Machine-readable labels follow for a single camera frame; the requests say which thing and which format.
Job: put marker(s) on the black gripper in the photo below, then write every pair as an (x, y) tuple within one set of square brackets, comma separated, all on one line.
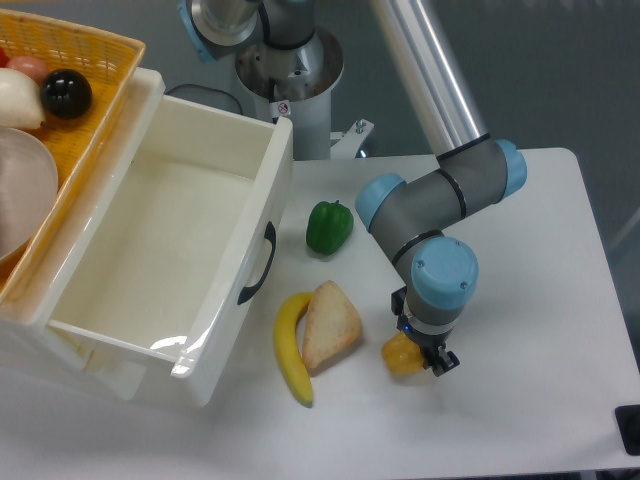
[(429, 331)]

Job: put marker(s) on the yellow pepper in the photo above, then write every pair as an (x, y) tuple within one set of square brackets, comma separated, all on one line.
[(402, 356)]

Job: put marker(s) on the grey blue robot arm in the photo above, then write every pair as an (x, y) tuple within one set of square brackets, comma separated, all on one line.
[(407, 219)]

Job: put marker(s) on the green pepper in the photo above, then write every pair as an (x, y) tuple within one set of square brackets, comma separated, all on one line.
[(329, 226)]

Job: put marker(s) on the toast bread slice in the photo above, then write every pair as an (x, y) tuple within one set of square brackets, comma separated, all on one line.
[(333, 326)]

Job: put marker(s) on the yellow banana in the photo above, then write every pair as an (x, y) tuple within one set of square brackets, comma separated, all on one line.
[(286, 350)]

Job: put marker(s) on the black corner object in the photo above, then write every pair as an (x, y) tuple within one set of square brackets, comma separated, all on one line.
[(628, 420)]

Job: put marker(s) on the white plastic drawer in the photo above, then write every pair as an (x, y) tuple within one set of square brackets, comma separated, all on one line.
[(159, 297)]

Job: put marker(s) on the white drawer cabinet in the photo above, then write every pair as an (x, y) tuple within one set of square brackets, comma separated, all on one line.
[(31, 342)]

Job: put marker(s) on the yellow woven basket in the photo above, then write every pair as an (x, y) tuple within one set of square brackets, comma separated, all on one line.
[(89, 72)]

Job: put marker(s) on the beige bowl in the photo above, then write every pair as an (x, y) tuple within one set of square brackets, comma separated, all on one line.
[(29, 188)]

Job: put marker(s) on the black ball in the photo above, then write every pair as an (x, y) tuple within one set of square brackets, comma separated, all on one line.
[(66, 94)]

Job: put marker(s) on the white onion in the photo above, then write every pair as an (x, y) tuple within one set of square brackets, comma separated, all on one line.
[(20, 104)]

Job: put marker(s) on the pink round fruit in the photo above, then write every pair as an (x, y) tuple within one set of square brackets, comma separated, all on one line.
[(34, 68)]

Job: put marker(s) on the red fruit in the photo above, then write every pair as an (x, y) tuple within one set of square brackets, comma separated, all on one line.
[(4, 59)]

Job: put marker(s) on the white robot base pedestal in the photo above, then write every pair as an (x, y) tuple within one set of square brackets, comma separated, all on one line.
[(297, 85)]

